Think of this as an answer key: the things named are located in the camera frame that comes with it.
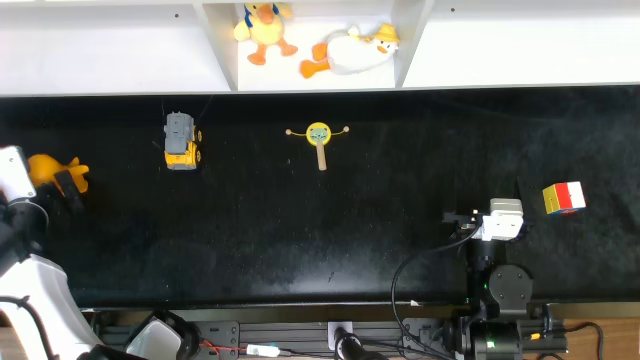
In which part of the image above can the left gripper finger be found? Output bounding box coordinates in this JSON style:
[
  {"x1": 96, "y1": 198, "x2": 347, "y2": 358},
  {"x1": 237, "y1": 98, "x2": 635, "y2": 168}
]
[{"x1": 53, "y1": 169, "x2": 85, "y2": 204}]

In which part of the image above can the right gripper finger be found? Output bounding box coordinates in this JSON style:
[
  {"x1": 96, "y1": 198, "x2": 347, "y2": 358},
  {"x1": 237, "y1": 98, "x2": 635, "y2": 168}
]
[{"x1": 515, "y1": 175, "x2": 546, "y2": 224}]

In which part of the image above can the orange dinosaur toy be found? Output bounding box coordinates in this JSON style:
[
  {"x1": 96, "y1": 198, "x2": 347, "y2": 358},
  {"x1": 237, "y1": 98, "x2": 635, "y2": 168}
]
[{"x1": 26, "y1": 153, "x2": 91, "y2": 195}]

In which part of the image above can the grey and yellow toy truck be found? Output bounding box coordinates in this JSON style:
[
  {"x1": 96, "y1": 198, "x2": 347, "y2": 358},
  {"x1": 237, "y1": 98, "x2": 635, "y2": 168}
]
[{"x1": 163, "y1": 111, "x2": 204, "y2": 172}]

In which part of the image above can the many-coloured puzzle cube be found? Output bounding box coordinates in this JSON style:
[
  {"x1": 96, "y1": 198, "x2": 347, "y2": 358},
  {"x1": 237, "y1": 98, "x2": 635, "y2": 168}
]
[{"x1": 542, "y1": 180, "x2": 587, "y2": 216}]

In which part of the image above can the white shelf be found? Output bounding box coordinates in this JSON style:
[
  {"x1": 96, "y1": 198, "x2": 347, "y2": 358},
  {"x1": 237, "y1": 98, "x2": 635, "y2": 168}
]
[{"x1": 0, "y1": 0, "x2": 640, "y2": 98}]

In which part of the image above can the white plush duck with hat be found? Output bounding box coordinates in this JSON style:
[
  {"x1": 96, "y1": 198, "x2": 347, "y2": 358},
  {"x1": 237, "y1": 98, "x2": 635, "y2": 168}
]
[{"x1": 299, "y1": 22, "x2": 401, "y2": 80}]

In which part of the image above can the yellow plush duck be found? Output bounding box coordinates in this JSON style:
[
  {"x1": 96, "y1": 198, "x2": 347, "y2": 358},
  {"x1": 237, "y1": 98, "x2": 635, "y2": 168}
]
[{"x1": 233, "y1": 2, "x2": 299, "y2": 67}]

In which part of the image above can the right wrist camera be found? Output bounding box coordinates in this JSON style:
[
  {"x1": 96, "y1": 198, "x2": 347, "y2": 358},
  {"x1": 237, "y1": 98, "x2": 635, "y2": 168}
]
[{"x1": 480, "y1": 197, "x2": 525, "y2": 243}]

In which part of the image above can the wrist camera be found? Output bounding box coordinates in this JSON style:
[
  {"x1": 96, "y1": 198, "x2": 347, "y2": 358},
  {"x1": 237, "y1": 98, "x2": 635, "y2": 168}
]
[
  {"x1": 0, "y1": 145, "x2": 38, "y2": 202},
  {"x1": 480, "y1": 197, "x2": 525, "y2": 243}
]

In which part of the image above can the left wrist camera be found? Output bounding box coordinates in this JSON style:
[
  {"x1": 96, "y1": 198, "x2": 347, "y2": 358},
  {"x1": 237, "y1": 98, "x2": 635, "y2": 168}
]
[{"x1": 0, "y1": 145, "x2": 38, "y2": 202}]

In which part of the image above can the black cable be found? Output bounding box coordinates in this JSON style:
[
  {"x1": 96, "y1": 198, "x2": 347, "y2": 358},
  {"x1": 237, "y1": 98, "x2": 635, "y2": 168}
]
[
  {"x1": 0, "y1": 294, "x2": 57, "y2": 360},
  {"x1": 390, "y1": 227, "x2": 484, "y2": 360}
]

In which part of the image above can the mounting rail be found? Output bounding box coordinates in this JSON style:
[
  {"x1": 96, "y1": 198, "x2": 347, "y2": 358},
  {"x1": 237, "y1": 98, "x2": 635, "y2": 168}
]
[{"x1": 82, "y1": 307, "x2": 606, "y2": 360}]

